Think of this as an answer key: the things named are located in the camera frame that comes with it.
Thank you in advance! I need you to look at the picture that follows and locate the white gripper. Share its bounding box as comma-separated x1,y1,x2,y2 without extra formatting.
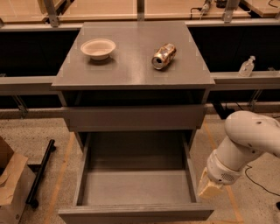
197,150,242,200

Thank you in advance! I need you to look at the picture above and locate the grey drawer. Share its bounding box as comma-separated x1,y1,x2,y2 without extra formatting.
59,131,214,224
62,105,205,132

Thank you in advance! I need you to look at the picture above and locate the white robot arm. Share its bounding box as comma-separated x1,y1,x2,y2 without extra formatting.
198,110,280,199

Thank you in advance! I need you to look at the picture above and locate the grey top drawer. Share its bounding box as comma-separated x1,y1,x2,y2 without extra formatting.
62,105,205,132

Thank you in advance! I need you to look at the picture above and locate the grey drawer cabinet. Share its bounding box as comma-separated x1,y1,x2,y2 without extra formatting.
52,21,214,145

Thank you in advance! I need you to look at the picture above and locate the clear sanitizer bottle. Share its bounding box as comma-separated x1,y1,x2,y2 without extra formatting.
238,56,256,77

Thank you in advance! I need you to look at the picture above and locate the crushed soda can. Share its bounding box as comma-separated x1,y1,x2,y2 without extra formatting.
151,43,177,70

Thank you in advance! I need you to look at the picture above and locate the black metal bar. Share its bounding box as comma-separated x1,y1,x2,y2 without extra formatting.
25,139,56,209

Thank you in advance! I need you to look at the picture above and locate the white paper bowl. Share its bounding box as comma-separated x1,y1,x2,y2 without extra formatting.
80,38,116,60

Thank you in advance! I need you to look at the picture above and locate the cardboard box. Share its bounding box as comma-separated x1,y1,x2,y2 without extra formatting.
0,137,35,224

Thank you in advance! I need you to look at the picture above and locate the black floor cable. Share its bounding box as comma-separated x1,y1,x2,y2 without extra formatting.
243,164,280,198

